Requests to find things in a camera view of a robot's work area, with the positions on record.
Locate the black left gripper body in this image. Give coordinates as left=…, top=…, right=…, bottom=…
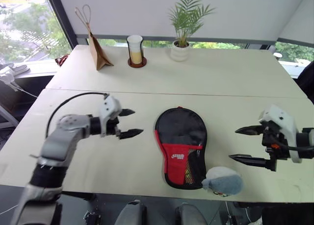
left=106, top=114, right=123, bottom=138

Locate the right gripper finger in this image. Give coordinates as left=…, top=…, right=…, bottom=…
left=228, top=154, right=271, bottom=169
left=235, top=125, right=265, bottom=136

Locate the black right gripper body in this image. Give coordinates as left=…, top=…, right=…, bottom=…
left=261, top=121, right=290, bottom=172

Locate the blue white fish plush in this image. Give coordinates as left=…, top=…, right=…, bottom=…
left=201, top=166, right=244, bottom=197

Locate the black red paddle case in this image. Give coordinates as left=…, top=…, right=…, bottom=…
left=154, top=106, right=208, bottom=190

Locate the brown paper bag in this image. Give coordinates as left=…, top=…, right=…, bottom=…
left=74, top=4, right=115, bottom=72

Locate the dark brown chair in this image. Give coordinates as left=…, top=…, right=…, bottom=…
left=296, top=60, right=314, bottom=99

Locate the white ribbed plant pot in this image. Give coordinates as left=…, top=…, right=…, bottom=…
left=170, top=40, right=191, bottom=62

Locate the dark rounded shape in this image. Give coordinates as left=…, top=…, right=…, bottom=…
left=114, top=200, right=148, bottom=225

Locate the small red object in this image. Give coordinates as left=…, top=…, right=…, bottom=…
left=54, top=54, right=71, bottom=67

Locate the green palm plant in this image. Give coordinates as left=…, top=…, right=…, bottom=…
left=168, top=0, right=216, bottom=48

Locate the white crumpled object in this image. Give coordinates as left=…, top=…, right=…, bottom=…
left=0, top=66, right=37, bottom=98

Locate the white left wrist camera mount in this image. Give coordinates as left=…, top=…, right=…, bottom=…
left=99, top=95, right=122, bottom=138

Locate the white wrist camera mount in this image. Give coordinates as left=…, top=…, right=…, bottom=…
left=258, top=104, right=303, bottom=164
left=99, top=95, right=122, bottom=138

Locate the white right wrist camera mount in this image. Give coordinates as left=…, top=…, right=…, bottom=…
left=258, top=104, right=303, bottom=164

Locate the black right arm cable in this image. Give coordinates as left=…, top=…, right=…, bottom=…
left=276, top=142, right=314, bottom=152

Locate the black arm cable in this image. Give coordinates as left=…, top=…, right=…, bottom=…
left=45, top=92, right=110, bottom=139
left=276, top=142, right=314, bottom=152

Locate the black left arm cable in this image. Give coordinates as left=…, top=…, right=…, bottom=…
left=45, top=92, right=110, bottom=139

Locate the black table bracket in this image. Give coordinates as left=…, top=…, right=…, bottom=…
left=83, top=209, right=102, bottom=225

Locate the black window frame post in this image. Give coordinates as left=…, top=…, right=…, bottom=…
left=45, top=0, right=79, bottom=50

